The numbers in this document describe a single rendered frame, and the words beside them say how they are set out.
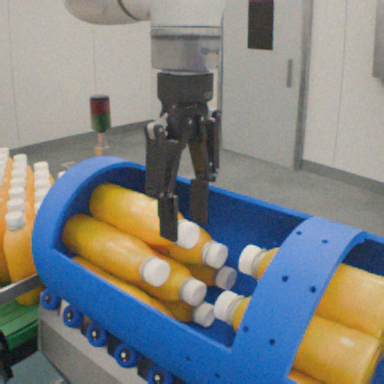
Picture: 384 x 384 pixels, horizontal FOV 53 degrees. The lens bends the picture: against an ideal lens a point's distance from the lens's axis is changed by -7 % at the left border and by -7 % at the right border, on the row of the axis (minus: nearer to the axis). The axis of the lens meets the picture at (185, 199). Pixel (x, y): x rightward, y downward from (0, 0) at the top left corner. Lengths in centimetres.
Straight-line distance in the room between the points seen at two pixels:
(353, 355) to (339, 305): 6
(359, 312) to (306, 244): 10
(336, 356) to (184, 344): 17
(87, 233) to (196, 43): 35
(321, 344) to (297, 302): 7
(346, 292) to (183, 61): 33
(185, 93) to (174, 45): 6
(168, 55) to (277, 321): 33
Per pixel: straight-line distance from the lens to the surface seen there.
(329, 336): 47
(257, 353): 43
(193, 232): 61
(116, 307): 56
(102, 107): 124
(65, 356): 84
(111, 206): 67
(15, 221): 85
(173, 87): 52
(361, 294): 48
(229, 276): 71
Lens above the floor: 145
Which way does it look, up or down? 23 degrees down
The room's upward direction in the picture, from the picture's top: straight up
